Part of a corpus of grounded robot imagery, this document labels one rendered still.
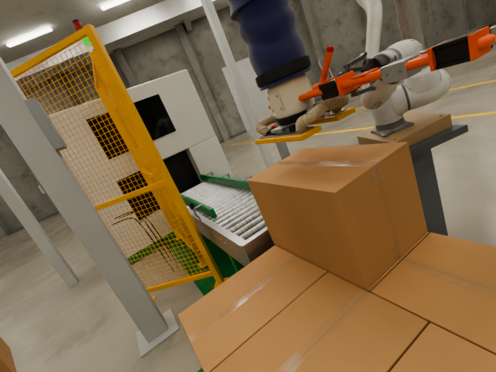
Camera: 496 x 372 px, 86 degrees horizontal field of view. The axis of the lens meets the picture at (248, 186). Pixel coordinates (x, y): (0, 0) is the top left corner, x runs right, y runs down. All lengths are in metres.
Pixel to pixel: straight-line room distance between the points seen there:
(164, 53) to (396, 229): 12.36
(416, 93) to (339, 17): 13.08
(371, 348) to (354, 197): 0.44
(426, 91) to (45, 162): 2.17
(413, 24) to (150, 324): 2.42
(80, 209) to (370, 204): 1.65
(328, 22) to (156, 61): 7.72
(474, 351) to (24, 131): 2.14
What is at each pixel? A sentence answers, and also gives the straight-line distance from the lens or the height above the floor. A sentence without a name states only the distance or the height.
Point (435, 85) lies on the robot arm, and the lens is 1.78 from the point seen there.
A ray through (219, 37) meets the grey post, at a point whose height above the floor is 2.34.
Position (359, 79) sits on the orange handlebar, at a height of 1.23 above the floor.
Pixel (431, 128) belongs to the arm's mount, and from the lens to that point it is 1.78.
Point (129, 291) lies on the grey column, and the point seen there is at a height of 0.45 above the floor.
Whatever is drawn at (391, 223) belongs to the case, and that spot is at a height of 0.70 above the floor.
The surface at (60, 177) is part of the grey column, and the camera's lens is 1.97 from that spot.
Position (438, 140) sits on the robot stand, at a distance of 1.75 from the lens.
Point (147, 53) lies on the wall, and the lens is 13.06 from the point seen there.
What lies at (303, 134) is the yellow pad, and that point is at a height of 1.12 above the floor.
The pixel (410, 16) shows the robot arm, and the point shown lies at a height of 1.36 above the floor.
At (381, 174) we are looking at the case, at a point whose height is 0.90.
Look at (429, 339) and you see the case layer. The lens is 0.97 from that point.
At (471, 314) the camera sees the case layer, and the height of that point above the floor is 0.54.
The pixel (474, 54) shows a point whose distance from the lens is 0.75.
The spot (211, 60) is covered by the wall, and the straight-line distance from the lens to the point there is 12.85.
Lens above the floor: 1.30
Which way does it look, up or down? 16 degrees down
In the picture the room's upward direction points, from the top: 23 degrees counter-clockwise
